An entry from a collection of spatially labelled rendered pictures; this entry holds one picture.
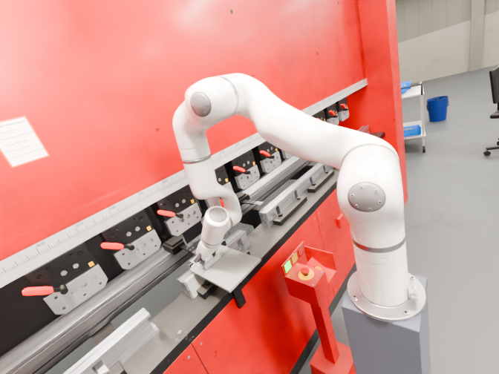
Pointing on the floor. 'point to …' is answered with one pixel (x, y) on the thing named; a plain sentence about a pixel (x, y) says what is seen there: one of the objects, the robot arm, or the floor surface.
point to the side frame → (379, 80)
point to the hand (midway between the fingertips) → (207, 256)
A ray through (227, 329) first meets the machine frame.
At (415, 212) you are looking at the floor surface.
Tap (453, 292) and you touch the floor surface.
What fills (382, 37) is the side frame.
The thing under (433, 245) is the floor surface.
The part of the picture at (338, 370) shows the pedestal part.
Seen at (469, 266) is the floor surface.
